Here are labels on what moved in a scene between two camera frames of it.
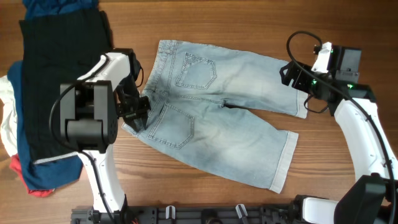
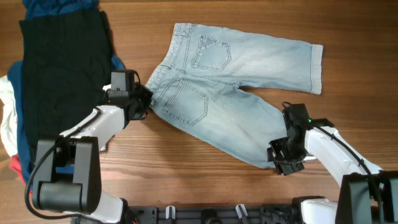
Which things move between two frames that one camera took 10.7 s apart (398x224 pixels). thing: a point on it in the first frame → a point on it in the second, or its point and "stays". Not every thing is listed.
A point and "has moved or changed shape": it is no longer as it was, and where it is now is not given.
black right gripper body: x=297 y=78 → x=283 y=156
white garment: x=8 y=122 stays
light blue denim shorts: x=189 y=91 has moved or changed shape
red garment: x=15 y=163 stays
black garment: x=56 y=51 stays
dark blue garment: x=53 y=172 stays
